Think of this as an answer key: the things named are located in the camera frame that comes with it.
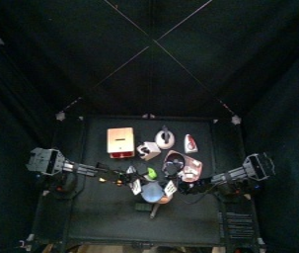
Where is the white cube with black mark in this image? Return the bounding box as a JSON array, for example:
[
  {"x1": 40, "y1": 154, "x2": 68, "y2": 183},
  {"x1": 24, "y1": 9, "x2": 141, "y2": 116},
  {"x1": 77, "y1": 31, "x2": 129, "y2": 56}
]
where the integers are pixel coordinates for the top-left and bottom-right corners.
[{"x1": 136, "y1": 140, "x2": 161, "y2": 162}]

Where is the red and white packet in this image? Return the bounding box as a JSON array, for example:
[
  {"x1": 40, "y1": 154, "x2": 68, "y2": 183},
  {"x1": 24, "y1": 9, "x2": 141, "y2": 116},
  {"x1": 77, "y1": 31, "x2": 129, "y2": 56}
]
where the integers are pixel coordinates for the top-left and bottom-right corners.
[{"x1": 181, "y1": 133, "x2": 200, "y2": 155}]

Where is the blue bowl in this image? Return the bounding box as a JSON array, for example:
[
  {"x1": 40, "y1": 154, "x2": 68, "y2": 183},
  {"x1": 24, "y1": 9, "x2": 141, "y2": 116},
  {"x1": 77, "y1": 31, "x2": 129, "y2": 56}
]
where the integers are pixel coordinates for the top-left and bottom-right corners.
[{"x1": 140, "y1": 180, "x2": 165, "y2": 204}]

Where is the orange toy piece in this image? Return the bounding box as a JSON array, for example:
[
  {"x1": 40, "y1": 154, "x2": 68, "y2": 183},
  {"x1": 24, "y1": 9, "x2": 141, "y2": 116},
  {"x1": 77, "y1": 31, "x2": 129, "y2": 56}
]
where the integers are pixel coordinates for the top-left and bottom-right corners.
[{"x1": 157, "y1": 195, "x2": 173, "y2": 205}]

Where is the dark green block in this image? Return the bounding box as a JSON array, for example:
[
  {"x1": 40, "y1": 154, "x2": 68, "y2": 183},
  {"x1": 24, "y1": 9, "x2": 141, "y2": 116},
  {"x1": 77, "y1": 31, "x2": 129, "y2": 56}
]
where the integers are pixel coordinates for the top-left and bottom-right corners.
[{"x1": 133, "y1": 202, "x2": 152, "y2": 212}]

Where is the grey utensil handle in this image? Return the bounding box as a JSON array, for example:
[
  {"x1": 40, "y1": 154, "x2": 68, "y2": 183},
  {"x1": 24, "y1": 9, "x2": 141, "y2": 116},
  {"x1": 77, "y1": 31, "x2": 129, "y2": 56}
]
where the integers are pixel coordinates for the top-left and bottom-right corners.
[{"x1": 149, "y1": 203, "x2": 161, "y2": 219}]

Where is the pink rimmed dark toy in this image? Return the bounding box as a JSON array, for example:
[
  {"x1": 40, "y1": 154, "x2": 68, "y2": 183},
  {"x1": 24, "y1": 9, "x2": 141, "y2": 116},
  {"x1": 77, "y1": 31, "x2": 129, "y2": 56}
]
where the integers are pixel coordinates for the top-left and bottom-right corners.
[{"x1": 160, "y1": 149, "x2": 187, "y2": 177}]

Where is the tan box with red base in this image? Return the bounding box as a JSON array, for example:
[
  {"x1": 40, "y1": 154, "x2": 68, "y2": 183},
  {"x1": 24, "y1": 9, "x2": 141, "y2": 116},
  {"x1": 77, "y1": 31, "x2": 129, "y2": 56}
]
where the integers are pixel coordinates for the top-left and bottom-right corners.
[{"x1": 105, "y1": 126, "x2": 137, "y2": 160}]

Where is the pink and white toy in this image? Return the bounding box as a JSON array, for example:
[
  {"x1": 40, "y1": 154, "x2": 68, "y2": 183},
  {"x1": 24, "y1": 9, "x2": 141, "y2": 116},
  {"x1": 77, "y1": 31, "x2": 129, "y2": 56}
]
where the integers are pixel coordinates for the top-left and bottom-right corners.
[{"x1": 177, "y1": 155, "x2": 204, "y2": 184}]

